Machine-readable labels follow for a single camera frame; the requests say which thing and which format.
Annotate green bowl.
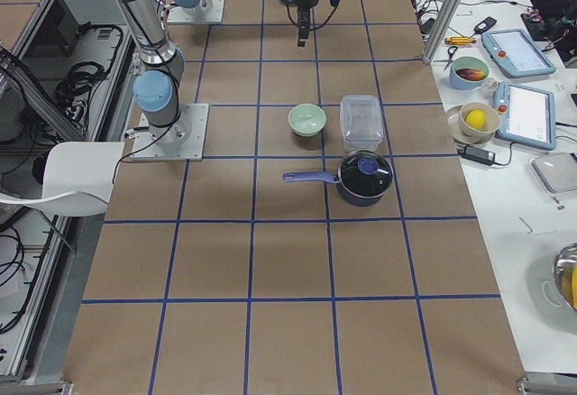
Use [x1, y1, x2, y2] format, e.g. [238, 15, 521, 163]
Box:
[288, 104, 326, 137]

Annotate blue bowl with fruit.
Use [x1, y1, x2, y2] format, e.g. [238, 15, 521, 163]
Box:
[449, 56, 490, 90]

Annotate beige bowl on saucer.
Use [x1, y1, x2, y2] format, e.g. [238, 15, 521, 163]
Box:
[446, 102, 500, 144]

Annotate steel mixing bowl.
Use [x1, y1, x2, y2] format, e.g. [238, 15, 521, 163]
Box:
[541, 243, 576, 311]

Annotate clear plastic food container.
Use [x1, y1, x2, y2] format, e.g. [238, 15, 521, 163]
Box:
[340, 95, 384, 152]

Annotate black scissors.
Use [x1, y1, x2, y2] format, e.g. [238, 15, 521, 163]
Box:
[444, 45, 459, 69]

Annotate blue saucepan with glass lid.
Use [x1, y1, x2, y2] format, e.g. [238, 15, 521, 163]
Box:
[282, 150, 393, 207]

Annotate yellow lemon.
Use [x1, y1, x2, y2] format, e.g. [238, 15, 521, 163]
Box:
[464, 109, 486, 131]

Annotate far teach pendant tablet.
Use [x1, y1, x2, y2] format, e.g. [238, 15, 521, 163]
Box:
[481, 29, 556, 78]

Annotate teach pendant tablet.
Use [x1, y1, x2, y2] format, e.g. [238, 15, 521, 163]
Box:
[481, 29, 556, 78]
[493, 82, 556, 151]

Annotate black power adapter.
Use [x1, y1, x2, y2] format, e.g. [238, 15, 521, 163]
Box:
[457, 145, 495, 166]

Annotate near teach pendant tablet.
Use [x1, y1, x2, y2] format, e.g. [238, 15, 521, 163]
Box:
[493, 82, 556, 151]

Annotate white chair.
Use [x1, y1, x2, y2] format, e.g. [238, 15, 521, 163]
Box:
[1, 142, 124, 217]

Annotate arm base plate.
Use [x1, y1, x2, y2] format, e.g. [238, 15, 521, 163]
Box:
[130, 103, 209, 161]
[168, 0, 225, 25]

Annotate orange handled screwdriver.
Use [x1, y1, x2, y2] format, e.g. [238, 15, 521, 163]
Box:
[444, 36, 477, 47]

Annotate aluminium frame post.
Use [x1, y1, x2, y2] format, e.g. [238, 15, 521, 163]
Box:
[422, 0, 461, 64]

